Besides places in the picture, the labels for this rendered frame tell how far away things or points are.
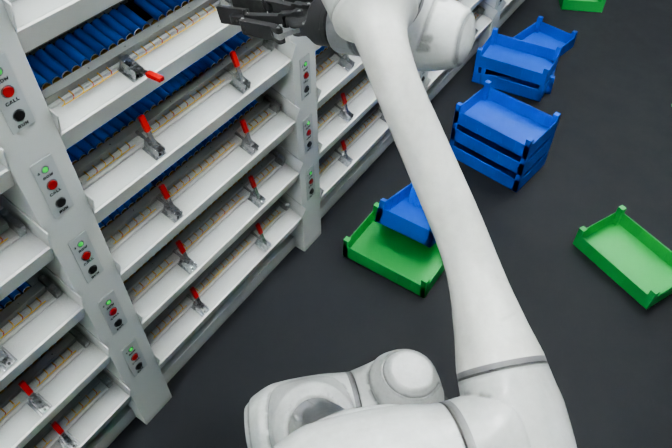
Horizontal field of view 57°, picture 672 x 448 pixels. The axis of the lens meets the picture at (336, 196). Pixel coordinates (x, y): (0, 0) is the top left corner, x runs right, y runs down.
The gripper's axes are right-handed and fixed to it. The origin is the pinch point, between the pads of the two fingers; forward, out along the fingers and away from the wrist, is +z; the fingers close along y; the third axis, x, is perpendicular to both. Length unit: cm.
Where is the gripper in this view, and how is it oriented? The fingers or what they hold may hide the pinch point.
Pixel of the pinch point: (241, 11)
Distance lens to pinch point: 109.4
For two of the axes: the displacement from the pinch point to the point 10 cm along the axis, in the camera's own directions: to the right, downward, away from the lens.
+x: -1.7, -7.6, -6.3
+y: 5.6, -6.0, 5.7
